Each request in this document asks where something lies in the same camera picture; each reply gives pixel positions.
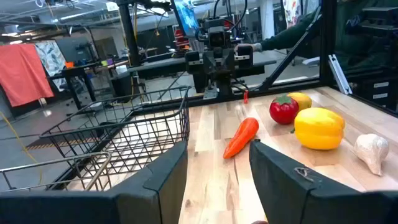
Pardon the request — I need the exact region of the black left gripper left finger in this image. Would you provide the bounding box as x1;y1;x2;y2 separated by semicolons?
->
0;140;189;224

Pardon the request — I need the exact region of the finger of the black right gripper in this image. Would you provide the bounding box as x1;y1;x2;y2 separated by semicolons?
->
219;62;233;78
205;62;218;78

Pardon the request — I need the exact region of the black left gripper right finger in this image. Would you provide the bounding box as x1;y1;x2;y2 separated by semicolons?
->
249;139;398;224

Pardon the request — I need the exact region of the orange carrot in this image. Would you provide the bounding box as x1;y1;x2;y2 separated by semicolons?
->
222;117;260;160

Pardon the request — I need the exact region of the red tomato with green top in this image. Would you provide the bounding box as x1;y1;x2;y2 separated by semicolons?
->
269;94;300;126

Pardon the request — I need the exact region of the yellow bell pepper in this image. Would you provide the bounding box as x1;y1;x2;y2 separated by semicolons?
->
293;107;346;151

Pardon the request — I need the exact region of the white garlic bulb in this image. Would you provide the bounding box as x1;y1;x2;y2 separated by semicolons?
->
353;133;390;177

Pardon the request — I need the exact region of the orange fruit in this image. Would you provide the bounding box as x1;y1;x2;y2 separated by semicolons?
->
286;91;313;112

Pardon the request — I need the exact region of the grey desk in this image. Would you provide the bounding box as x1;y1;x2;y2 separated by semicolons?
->
129;51;277;80

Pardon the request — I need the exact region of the monitor with blue screen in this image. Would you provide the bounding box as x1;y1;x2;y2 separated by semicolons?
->
174;0;200;38

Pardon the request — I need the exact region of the black monitor stand pole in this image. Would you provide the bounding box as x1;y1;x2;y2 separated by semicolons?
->
117;0;141;68

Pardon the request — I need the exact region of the person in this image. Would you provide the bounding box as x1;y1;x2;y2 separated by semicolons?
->
234;0;398;71

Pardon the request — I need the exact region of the black side table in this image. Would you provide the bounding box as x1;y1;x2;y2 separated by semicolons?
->
46;60;130;110

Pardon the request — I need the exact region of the black drawer cabinet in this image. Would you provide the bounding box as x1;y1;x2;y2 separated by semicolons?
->
351;73;398;113

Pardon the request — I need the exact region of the floral patterned cloth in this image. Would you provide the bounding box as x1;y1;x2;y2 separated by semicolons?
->
34;39;68;91

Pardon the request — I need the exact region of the orange hanging cloth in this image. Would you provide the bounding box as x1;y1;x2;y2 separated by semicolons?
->
0;43;55;108

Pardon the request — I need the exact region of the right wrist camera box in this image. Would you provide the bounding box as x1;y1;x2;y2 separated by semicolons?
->
203;18;233;49

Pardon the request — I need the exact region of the black wire basket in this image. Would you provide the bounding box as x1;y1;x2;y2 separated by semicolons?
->
39;85;191;190

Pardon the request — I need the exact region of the silver metal bracket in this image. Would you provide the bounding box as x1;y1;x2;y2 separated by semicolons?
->
328;54;354;96

